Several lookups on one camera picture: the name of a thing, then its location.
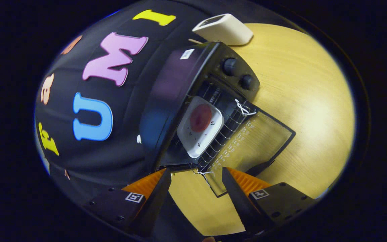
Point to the black toaster oven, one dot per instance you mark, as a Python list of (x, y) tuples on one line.
[(166, 87)]

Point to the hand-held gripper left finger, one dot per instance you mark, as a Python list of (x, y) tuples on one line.
[(155, 201)]

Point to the red clothes peg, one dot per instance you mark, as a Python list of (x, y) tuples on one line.
[(67, 174)]

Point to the wooden stick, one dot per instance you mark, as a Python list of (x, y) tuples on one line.
[(195, 41)]

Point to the red meat slice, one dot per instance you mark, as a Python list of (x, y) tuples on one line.
[(201, 117)]

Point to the white toaster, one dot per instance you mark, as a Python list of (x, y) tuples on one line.
[(223, 30)]

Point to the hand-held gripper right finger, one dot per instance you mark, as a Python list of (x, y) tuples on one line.
[(239, 201)]

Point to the white square plate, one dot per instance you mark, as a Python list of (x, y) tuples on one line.
[(197, 143)]

